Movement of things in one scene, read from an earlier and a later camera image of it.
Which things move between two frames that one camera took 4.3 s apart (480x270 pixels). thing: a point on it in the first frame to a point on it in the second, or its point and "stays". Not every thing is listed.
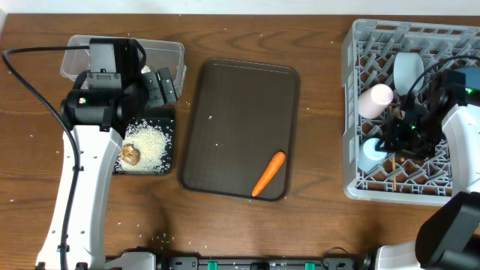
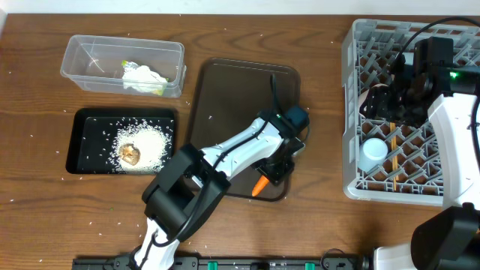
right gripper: (394, 142) to (388, 115)
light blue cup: (370, 158) stays
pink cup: (374, 100) stays
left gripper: (158, 88) to (275, 172)
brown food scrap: (130, 154) stays
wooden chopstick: (390, 112) stays
